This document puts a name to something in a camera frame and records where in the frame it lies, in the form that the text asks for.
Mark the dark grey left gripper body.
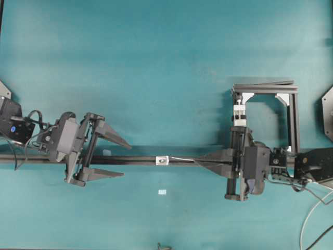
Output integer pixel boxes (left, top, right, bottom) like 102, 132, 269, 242
47, 111, 105, 186

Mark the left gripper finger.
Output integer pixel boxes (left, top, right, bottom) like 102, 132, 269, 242
95, 121, 132, 149
78, 167, 124, 182

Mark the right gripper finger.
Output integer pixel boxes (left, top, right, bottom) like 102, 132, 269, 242
195, 148, 235, 162
195, 161, 238, 179

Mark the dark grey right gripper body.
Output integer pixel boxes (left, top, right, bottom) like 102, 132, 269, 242
224, 126, 271, 201

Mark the thin grey wire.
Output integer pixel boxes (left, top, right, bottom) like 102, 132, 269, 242
169, 156, 333, 250

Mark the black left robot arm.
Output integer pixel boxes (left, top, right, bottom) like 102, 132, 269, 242
1, 96, 131, 186

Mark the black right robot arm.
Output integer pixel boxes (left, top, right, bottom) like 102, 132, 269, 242
194, 127, 332, 201

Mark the pale blue tape label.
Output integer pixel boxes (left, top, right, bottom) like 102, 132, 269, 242
103, 149, 112, 156

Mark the silver metal fitting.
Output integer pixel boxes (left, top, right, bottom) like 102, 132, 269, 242
155, 156, 170, 166

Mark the small white tape patch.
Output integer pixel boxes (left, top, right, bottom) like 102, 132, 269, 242
158, 189, 167, 195

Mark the dark object at bottom edge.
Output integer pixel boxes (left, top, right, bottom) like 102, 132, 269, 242
157, 242, 172, 250

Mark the white clamp on frame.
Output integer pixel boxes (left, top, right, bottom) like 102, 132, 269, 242
233, 94, 247, 127

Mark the black aluminium rail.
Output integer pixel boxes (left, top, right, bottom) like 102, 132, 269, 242
1, 154, 231, 165

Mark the black aluminium frame stand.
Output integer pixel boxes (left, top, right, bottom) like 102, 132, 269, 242
228, 77, 300, 154

